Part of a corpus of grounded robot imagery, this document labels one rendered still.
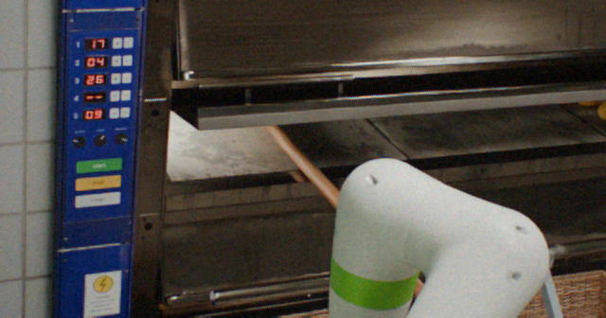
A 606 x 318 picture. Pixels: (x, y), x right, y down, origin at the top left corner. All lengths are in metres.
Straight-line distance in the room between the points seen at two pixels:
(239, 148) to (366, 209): 1.22
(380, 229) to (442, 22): 1.13
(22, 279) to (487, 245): 1.28
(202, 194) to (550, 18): 0.88
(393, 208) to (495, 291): 0.17
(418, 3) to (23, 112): 0.85
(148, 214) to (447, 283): 1.16
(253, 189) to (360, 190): 1.04
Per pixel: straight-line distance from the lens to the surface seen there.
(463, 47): 2.52
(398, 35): 2.44
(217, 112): 2.17
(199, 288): 2.51
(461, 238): 1.36
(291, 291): 2.14
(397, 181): 1.42
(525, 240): 1.36
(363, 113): 2.30
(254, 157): 2.58
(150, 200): 2.39
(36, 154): 2.27
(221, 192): 2.43
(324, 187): 2.42
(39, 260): 2.39
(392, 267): 1.45
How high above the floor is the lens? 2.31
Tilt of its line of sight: 25 degrees down
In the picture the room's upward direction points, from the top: 7 degrees clockwise
